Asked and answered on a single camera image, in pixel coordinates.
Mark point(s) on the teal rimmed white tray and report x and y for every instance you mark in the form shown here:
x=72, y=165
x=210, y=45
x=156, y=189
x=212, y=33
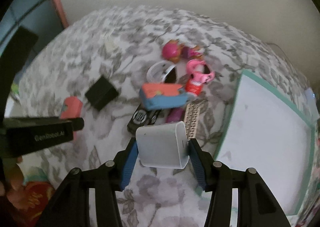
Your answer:
x=266, y=131

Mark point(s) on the purple lighter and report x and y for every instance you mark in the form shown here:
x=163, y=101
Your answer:
x=175, y=115

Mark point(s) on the grey floral tablecloth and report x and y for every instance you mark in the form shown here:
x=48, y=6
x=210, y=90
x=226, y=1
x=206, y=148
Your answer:
x=122, y=44

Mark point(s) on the red patterned bag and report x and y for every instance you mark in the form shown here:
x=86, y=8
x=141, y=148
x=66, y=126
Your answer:
x=30, y=201

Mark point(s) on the white charger cube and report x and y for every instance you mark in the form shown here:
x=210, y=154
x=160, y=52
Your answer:
x=163, y=146

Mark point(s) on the large coral blue toy block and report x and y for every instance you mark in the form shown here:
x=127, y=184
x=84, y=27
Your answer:
x=160, y=96

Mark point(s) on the white device with blue light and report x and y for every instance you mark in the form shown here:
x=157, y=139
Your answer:
x=311, y=102

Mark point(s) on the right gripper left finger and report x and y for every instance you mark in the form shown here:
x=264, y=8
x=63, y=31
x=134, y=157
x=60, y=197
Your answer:
x=69, y=205

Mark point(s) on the dark blue cabinet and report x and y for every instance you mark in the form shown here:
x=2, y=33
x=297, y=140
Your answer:
x=38, y=16

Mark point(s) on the red can with pink strap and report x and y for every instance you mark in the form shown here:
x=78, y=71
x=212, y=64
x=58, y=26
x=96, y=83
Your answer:
x=199, y=74

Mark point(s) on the person's hand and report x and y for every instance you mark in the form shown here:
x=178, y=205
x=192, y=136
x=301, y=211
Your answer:
x=13, y=176

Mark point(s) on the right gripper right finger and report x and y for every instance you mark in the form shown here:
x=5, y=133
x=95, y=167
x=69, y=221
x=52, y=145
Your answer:
x=257, y=206

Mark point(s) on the small coral blue toy block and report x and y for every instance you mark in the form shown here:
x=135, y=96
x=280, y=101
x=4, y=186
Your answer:
x=71, y=110

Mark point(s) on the black rectangular box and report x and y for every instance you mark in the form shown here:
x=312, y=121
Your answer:
x=101, y=93

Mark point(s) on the white smartwatch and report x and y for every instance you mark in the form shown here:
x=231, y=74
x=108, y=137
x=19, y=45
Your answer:
x=162, y=72

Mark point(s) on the beige staple strip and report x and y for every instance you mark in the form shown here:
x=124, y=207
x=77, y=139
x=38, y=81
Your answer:
x=191, y=119

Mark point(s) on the pink doll figure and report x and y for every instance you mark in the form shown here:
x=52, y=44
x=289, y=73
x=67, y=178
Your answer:
x=174, y=51

